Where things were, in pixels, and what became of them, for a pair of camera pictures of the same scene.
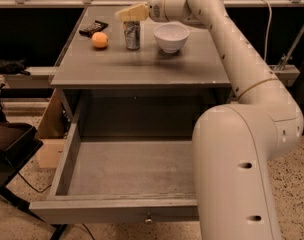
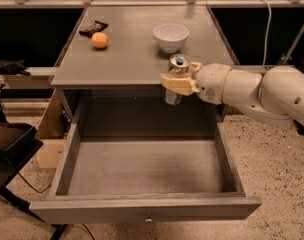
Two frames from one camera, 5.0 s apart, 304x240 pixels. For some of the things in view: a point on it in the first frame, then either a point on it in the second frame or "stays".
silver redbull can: x=132 y=32 -> x=177 y=61
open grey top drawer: x=119 y=178 stays
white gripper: x=156 y=7 -> x=210 y=82
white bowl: x=171 y=37 stays
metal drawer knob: x=148 y=221 stays
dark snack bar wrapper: x=96 y=27 stays
